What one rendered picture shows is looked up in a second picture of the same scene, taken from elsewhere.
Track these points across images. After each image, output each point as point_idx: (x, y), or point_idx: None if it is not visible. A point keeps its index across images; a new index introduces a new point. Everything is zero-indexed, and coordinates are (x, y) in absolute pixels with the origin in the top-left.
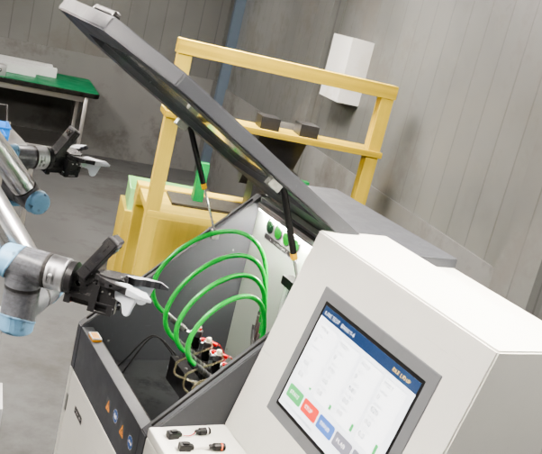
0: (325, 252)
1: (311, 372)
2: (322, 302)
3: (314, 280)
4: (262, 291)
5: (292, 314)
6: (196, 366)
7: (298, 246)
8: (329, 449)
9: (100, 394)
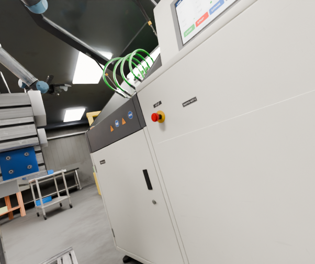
0: (160, 5)
1: (189, 16)
2: (172, 7)
3: (163, 13)
4: (145, 61)
5: (163, 30)
6: (139, 77)
7: (147, 66)
8: (227, 3)
9: (106, 133)
